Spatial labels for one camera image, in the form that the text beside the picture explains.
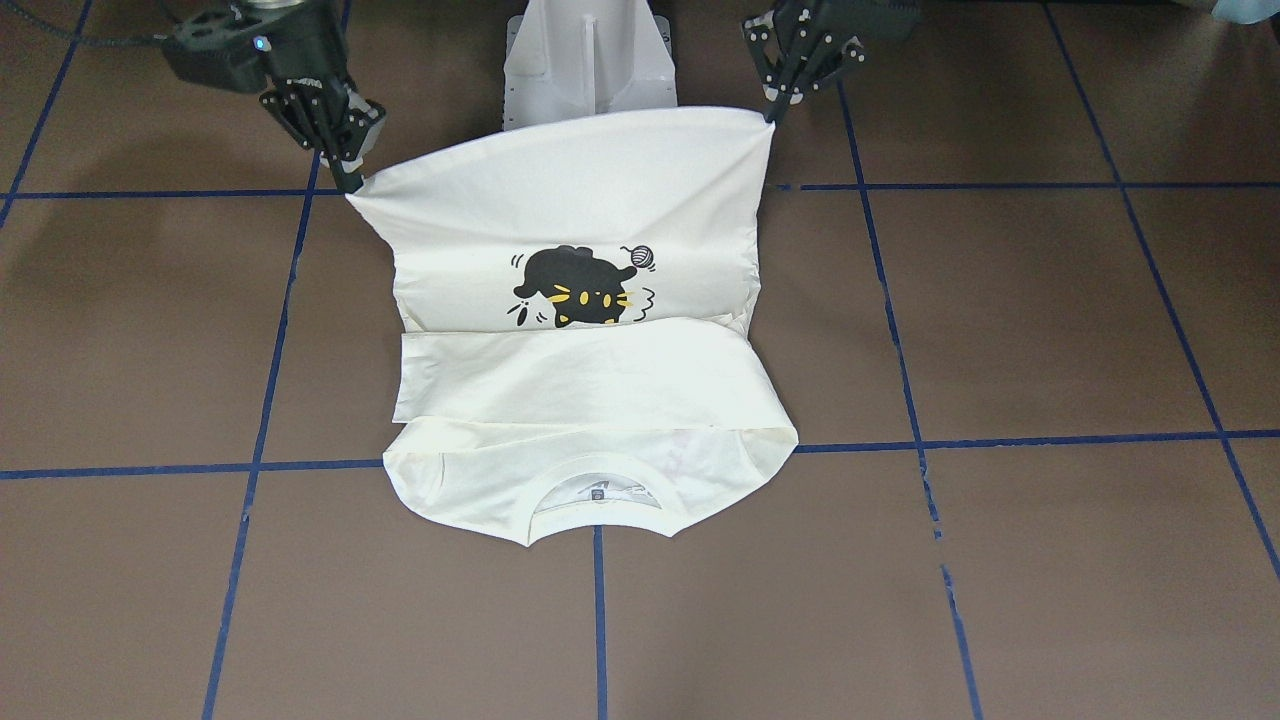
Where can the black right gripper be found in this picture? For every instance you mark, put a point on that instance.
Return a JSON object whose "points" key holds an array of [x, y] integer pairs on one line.
{"points": [[300, 62]]}

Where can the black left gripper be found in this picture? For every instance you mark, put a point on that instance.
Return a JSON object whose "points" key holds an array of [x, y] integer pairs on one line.
{"points": [[806, 50]]}

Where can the cream cat print t-shirt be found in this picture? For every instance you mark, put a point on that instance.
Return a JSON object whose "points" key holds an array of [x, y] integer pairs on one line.
{"points": [[576, 300]]}

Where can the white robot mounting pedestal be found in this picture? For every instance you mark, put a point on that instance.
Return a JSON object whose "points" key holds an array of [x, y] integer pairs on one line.
{"points": [[572, 59]]}

